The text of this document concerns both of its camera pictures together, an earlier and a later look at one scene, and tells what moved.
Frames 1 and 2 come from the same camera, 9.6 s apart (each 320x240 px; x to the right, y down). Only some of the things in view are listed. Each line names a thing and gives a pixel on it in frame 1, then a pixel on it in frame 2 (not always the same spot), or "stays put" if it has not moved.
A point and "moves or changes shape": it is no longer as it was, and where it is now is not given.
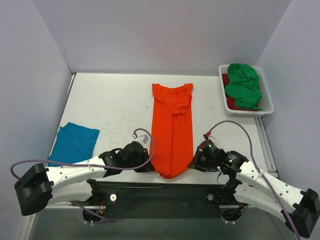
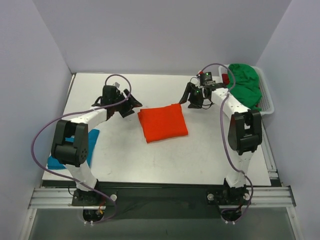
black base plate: (197, 200) stays put
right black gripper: (197, 159) → (192, 93)
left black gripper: (146, 160) → (127, 104)
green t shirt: (244, 86) stays put
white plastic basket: (266, 106) stays put
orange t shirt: (171, 149) moves or changes shape
